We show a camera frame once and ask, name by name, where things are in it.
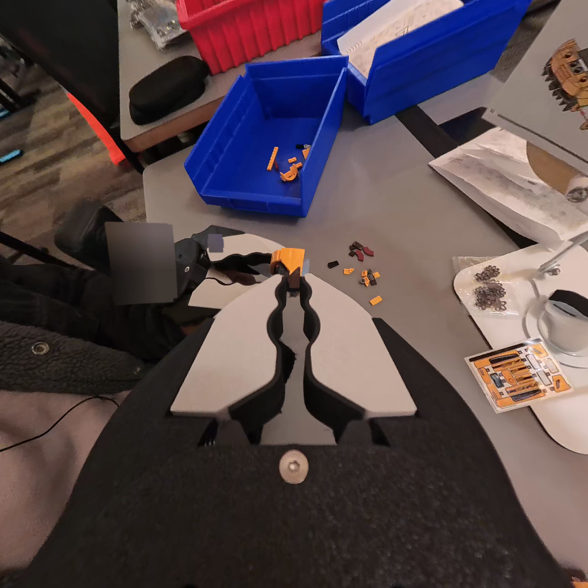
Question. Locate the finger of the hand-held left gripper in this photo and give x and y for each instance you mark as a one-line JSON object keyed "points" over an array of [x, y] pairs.
{"points": [[248, 246], [211, 296]]}

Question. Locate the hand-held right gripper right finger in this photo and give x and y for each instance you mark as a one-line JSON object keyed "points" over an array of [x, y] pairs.
{"points": [[358, 363]]}

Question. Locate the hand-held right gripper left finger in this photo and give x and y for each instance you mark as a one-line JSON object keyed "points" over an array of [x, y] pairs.
{"points": [[229, 358]]}

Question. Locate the orange and black lego assembly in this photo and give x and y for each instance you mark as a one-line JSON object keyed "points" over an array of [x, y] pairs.
{"points": [[289, 259]]}

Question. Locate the orange curved lego piece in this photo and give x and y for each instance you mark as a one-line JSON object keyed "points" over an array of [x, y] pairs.
{"points": [[289, 174]]}

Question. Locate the scattered loose lego pieces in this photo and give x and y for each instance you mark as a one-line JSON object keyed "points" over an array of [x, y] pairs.
{"points": [[367, 278]]}

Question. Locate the long orange lego plate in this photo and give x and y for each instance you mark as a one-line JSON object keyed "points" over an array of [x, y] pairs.
{"points": [[273, 159]]}

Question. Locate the lego instruction booklet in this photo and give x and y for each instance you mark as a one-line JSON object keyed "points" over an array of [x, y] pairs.
{"points": [[528, 92]]}

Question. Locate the open blue plastic bin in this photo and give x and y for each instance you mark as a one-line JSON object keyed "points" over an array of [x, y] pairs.
{"points": [[220, 160]]}

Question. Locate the dark fleece jacket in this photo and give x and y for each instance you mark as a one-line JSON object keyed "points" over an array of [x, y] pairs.
{"points": [[69, 363]]}

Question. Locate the orange sticker sheet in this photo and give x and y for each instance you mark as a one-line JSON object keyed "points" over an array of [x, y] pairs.
{"points": [[519, 376]]}

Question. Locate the black tripod leg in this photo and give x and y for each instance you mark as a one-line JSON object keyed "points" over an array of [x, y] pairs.
{"points": [[27, 248]]}

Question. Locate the black glasses case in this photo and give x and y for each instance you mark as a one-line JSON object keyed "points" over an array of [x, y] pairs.
{"points": [[165, 89]]}

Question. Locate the white book stand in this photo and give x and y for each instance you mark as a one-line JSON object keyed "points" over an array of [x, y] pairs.
{"points": [[565, 413]]}

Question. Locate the red plastic bin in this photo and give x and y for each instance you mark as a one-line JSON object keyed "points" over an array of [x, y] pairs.
{"points": [[248, 32]]}

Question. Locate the white paper bag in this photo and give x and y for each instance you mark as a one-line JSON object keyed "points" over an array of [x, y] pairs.
{"points": [[496, 183]]}

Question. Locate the grey pants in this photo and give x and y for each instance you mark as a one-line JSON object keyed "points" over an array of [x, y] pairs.
{"points": [[36, 482]]}

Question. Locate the large blue plastic bin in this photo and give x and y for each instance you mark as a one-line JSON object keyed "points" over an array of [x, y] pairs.
{"points": [[413, 82]]}

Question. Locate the clear plastic parts bag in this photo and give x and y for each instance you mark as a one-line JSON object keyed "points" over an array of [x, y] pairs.
{"points": [[158, 25]]}

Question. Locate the dark chair with orange trim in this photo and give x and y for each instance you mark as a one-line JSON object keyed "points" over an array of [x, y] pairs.
{"points": [[69, 46]]}

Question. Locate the white instruction papers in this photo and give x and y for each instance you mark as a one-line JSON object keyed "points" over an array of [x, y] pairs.
{"points": [[390, 27]]}

